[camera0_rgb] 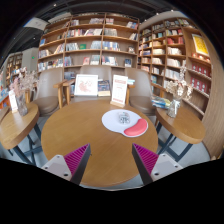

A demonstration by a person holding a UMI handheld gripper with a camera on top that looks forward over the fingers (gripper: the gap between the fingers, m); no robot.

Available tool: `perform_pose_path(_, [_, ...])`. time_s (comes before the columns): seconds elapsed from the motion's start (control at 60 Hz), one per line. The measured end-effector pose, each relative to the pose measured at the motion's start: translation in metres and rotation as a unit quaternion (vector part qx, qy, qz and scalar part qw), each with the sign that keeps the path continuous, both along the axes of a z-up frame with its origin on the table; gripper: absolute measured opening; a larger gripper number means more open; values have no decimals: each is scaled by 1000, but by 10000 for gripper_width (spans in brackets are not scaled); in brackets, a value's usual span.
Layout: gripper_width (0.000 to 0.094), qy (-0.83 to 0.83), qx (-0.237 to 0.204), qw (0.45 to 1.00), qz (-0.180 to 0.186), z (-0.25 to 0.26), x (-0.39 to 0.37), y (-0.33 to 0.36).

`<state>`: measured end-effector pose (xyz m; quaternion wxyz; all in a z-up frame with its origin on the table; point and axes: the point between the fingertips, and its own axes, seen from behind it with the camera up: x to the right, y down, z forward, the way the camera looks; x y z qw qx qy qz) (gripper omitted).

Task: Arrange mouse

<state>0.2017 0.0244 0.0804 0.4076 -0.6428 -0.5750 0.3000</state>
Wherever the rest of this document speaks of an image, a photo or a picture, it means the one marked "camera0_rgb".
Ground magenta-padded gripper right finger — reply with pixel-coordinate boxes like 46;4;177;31
131;143;184;186

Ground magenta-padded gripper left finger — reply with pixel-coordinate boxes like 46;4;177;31
41;143;92;185

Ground transparent computer mouse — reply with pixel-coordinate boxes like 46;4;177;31
117;110;132;125

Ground white mouse pad red rest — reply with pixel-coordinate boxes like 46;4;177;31
101;108;149;138

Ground round wooden side table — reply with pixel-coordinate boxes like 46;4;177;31
154;105;207;163
0;101;41;164

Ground glass vase with dried flowers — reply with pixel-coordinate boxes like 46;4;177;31
13;68;39;117
165;64;194;119

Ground stack of colourful books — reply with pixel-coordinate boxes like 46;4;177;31
151;95;172;109

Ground brown padded wooden armchair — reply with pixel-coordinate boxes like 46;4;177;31
32;67;68;116
62;64;114;104
124;67;166;116

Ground white framed flower picture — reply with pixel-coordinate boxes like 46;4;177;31
73;73;99;97

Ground white and red table sign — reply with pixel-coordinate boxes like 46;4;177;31
109;74;129;108

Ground dark blue book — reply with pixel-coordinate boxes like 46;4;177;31
97;79;111;98

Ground small white card sign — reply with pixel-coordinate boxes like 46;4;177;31
8;89;19;114

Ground curved wooden bookshelf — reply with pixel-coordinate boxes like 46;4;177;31
138;18;224;158

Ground distant wooden bookshelf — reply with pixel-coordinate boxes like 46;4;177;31
4;51;24;81

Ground wide wooden bookshelf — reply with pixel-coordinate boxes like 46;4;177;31
37;13;140;81

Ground white hanging ceiling panel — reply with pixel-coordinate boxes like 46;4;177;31
23;17;50;32

